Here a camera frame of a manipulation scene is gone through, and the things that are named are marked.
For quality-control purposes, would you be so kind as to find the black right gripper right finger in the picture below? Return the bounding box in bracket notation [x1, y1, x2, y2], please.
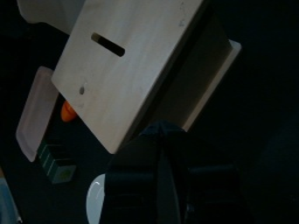
[161, 121, 255, 224]

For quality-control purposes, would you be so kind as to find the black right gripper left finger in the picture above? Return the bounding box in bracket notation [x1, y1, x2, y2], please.
[97, 124, 164, 224]

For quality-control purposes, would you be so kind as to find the orange toy carrot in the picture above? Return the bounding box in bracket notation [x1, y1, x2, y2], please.
[60, 100, 79, 123]

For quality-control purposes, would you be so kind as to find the white plate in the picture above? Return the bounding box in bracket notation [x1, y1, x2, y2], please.
[85, 172, 108, 224]

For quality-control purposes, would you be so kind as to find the dark green toy block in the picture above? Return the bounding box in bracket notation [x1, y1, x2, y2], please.
[35, 139, 79, 185]

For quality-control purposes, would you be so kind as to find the translucent white plastic tray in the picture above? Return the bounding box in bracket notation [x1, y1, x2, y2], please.
[15, 66, 61, 163]

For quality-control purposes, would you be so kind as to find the light blue object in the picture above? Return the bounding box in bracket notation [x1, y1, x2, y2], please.
[0, 167, 23, 224]

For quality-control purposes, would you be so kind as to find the light wooden box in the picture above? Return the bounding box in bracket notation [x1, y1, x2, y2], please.
[51, 0, 243, 155]

